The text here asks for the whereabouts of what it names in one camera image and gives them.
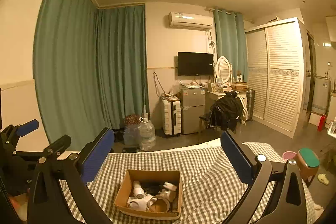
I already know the white tape roll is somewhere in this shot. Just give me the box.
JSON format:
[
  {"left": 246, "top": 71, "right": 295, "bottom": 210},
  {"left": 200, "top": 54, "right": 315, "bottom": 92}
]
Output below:
[{"left": 147, "top": 196, "right": 170, "bottom": 213}]

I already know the white earbuds case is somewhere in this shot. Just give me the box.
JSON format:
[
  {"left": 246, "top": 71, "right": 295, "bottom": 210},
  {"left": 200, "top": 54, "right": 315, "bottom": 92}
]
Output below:
[{"left": 163, "top": 182, "right": 178, "bottom": 192}]

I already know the white knitted glove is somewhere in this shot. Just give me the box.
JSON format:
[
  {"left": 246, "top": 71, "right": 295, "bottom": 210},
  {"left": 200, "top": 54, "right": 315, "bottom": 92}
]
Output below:
[{"left": 126, "top": 194, "right": 153, "bottom": 211}]

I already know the black round mesh container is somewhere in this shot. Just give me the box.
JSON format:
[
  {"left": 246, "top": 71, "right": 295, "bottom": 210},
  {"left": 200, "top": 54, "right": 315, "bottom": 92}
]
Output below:
[{"left": 141, "top": 182, "right": 164, "bottom": 196}]

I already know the green top stool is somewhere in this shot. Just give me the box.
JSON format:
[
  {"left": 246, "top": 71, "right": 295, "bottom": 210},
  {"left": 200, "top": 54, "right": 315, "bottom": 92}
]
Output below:
[{"left": 294, "top": 148, "right": 320, "bottom": 187}]

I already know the grey checkered bed cover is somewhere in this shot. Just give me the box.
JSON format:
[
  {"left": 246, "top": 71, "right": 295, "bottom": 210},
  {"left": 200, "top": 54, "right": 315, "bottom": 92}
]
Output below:
[{"left": 59, "top": 141, "right": 317, "bottom": 224}]

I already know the clear large water bottle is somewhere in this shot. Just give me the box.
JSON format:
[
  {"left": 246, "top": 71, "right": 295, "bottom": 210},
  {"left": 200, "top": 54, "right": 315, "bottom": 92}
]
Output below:
[{"left": 138, "top": 117, "right": 156, "bottom": 151}]

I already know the large green curtain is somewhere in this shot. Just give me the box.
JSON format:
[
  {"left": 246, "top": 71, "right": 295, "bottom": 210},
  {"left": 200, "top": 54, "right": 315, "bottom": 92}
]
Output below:
[{"left": 33, "top": 0, "right": 149, "bottom": 151}]

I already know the brown cardboard box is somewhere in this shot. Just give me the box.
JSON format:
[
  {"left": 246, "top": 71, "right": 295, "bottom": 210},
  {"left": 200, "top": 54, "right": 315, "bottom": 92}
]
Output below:
[{"left": 114, "top": 169, "right": 183, "bottom": 221}]

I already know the red fire extinguisher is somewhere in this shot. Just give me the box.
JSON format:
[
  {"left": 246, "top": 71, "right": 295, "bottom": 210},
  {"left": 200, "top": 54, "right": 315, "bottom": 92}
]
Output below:
[{"left": 317, "top": 114, "right": 327, "bottom": 132}]

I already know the chair with black clothes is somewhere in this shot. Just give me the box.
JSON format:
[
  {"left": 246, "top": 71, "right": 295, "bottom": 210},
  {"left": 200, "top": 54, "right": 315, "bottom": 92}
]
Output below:
[{"left": 199, "top": 91, "right": 249, "bottom": 133}]

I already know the white hard suitcase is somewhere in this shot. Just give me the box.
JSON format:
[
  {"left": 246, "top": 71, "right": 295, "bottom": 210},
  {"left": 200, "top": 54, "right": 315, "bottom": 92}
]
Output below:
[{"left": 161, "top": 96, "right": 182, "bottom": 136}]

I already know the white vanity desk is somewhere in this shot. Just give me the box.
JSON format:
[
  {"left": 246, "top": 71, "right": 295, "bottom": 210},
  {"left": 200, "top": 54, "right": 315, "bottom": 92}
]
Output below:
[{"left": 205, "top": 88, "right": 248, "bottom": 113}]

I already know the small silver fridge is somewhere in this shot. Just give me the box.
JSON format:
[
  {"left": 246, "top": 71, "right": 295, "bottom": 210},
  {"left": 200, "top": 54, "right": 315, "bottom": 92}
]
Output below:
[{"left": 179, "top": 86, "right": 205, "bottom": 135}]

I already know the white sliding wardrobe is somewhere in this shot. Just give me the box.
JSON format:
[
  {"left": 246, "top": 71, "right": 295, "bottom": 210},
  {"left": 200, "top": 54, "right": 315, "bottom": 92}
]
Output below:
[{"left": 245, "top": 17, "right": 308, "bottom": 138}]

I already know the white oval vanity mirror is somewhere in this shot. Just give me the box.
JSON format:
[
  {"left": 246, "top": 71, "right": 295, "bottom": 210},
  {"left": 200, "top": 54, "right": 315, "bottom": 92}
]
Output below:
[{"left": 215, "top": 56, "right": 232, "bottom": 86}]

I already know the white air conditioner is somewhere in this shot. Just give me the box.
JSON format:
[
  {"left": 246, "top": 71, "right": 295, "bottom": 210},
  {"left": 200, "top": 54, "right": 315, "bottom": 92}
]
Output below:
[{"left": 169, "top": 12, "right": 214, "bottom": 31}]

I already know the narrow green curtain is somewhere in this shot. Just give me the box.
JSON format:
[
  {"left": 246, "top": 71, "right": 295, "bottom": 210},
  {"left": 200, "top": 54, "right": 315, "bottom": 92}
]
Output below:
[{"left": 213, "top": 9, "right": 248, "bottom": 82}]

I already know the black wall television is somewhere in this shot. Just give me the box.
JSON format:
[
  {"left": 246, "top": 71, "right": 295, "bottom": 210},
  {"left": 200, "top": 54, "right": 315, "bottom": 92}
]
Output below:
[{"left": 177, "top": 52, "right": 214, "bottom": 76}]

